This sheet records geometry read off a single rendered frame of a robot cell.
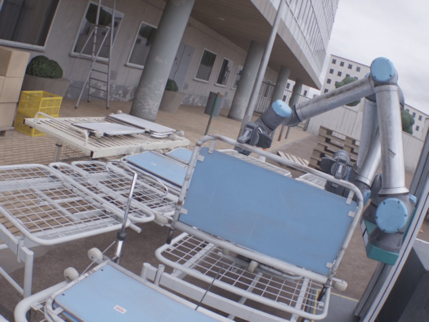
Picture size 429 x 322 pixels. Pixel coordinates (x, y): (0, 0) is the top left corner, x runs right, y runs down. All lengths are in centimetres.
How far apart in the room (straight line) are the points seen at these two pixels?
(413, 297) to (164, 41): 773
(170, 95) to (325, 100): 1026
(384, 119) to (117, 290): 122
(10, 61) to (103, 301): 379
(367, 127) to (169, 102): 1024
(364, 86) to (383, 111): 23
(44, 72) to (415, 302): 655
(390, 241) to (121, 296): 117
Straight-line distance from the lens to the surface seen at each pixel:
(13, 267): 244
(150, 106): 887
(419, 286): 203
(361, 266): 439
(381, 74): 170
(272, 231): 168
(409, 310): 208
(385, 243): 184
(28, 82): 722
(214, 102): 981
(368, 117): 212
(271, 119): 186
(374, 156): 189
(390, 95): 169
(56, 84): 717
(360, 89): 188
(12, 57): 480
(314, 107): 193
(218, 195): 170
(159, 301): 141
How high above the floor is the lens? 134
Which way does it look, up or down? 10 degrees down
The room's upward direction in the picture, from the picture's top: 17 degrees clockwise
